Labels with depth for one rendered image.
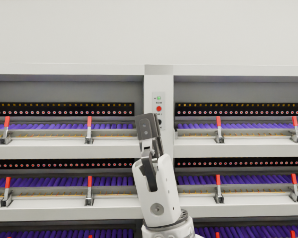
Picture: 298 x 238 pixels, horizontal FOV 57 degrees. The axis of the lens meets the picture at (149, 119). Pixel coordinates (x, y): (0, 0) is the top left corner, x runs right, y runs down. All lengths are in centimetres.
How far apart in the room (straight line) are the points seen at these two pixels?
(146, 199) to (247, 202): 64
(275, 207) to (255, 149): 21
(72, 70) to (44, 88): 25
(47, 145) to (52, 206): 20
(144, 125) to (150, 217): 14
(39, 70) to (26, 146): 24
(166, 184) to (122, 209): 54
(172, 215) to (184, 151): 50
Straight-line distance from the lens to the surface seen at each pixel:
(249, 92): 118
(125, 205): 95
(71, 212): 97
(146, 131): 44
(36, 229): 119
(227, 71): 94
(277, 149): 102
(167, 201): 42
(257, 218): 124
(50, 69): 93
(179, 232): 45
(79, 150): 91
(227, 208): 99
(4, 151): 99
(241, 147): 96
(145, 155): 41
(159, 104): 89
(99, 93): 109
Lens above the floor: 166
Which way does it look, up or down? 2 degrees down
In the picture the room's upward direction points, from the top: straight up
